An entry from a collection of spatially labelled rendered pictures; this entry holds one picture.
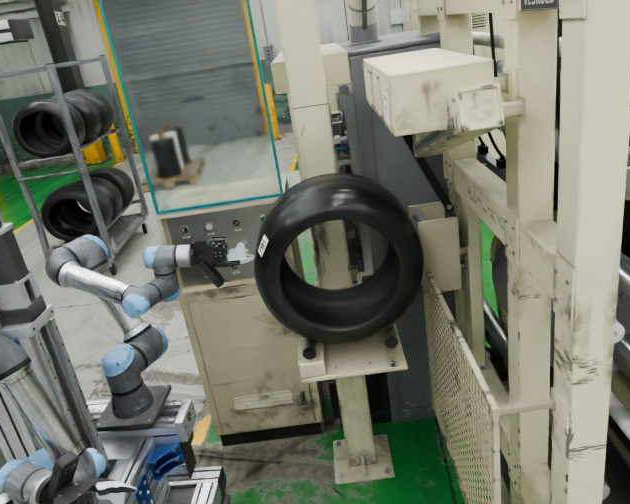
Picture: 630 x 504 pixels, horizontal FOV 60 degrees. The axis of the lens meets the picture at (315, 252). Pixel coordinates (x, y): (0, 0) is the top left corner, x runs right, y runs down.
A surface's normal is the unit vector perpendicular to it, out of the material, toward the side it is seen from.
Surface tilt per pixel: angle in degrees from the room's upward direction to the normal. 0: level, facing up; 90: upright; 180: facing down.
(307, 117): 90
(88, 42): 90
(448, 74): 90
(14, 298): 90
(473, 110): 72
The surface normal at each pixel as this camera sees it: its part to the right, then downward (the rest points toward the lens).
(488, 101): -0.03, 0.09
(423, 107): 0.02, 0.39
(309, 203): -0.26, -0.37
